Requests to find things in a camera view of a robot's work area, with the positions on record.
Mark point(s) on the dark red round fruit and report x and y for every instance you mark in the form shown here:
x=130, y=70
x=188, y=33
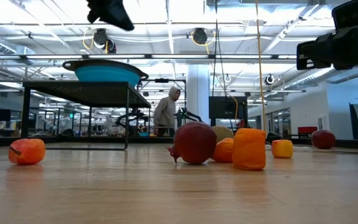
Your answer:
x=323, y=139

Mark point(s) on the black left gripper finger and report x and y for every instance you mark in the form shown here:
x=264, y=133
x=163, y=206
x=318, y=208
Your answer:
x=113, y=12

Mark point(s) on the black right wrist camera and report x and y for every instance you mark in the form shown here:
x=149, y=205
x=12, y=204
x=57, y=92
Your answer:
x=356, y=12

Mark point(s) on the small orange stemmed fruit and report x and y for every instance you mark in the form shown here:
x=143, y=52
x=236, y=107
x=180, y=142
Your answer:
x=224, y=152
x=282, y=148
x=26, y=152

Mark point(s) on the red box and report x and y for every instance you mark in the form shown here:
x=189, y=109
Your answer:
x=307, y=129

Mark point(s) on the black robot station frame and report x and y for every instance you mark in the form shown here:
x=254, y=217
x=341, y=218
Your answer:
x=162, y=80

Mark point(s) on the black monitor on stand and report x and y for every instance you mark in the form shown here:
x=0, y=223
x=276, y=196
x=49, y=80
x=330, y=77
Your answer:
x=227, y=107

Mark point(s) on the black mesh shelf riser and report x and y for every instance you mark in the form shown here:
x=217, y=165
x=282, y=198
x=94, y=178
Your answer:
x=85, y=93

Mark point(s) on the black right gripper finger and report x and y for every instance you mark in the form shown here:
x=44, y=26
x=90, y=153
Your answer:
x=322, y=53

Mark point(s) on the brown green kiwi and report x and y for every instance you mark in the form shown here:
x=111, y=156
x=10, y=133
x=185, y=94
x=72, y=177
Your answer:
x=224, y=132

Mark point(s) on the person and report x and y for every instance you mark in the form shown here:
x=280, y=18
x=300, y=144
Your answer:
x=166, y=115

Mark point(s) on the dark red pomegranate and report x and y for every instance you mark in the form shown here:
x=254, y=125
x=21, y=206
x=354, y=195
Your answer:
x=194, y=143

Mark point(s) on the blue grey collapsible colander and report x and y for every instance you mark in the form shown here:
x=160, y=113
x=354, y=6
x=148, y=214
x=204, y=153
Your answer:
x=107, y=74

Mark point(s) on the white column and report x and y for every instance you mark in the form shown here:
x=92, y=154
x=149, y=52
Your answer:
x=197, y=93

